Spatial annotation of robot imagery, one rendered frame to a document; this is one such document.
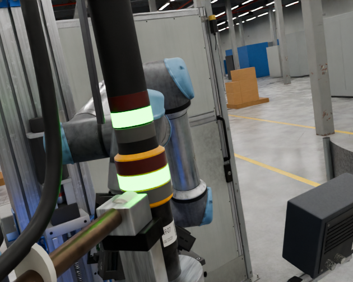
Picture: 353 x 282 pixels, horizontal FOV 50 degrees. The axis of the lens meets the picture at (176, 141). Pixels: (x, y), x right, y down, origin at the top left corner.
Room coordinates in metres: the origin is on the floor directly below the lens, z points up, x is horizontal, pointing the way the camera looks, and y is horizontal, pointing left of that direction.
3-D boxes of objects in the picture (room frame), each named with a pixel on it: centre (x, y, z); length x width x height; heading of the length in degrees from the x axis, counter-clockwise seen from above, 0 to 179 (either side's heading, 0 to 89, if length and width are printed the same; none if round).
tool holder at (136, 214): (0.31, 0.04, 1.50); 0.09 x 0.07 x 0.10; 156
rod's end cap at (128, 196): (0.28, 0.05, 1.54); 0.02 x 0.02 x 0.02; 66
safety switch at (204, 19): (2.60, -0.35, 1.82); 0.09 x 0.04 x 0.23; 121
